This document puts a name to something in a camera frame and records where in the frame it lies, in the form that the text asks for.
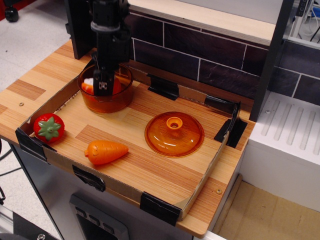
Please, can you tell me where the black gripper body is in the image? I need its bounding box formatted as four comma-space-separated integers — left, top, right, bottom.
90, 21, 131, 73

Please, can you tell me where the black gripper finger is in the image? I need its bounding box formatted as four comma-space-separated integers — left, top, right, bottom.
93, 69, 101, 96
97, 71, 115, 96

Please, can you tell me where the salmon sushi toy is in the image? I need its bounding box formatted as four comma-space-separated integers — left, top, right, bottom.
81, 77, 122, 96

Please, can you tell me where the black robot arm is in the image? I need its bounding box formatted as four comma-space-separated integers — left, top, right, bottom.
90, 0, 132, 96

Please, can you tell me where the orange transparent pot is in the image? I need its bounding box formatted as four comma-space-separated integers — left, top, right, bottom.
77, 63, 134, 113

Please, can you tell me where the orange transparent pot lid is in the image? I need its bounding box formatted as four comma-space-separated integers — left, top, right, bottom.
144, 111, 205, 158

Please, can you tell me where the cardboard fence with black tape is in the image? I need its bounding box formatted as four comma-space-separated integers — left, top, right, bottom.
16, 54, 254, 228

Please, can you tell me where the red toy strawberry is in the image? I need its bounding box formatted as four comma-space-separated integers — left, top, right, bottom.
33, 113, 65, 144

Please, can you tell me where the orange toy carrot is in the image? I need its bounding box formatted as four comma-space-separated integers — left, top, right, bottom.
84, 140, 129, 165

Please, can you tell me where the wooden shelf ledge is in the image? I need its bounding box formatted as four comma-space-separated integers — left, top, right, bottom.
129, 0, 276, 46

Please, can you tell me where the black caster wheel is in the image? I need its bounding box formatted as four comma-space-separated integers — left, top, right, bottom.
4, 6, 19, 23

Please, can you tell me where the grey toy oven front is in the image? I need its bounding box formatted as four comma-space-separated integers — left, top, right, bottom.
69, 194, 130, 240

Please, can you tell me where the white toy sink drainer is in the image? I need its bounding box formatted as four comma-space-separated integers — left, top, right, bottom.
240, 92, 320, 211

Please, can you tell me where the black vertical post left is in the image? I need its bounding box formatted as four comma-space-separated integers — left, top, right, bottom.
64, 0, 96, 60

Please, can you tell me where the dark vertical post right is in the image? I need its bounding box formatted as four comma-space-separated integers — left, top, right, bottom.
249, 0, 295, 122

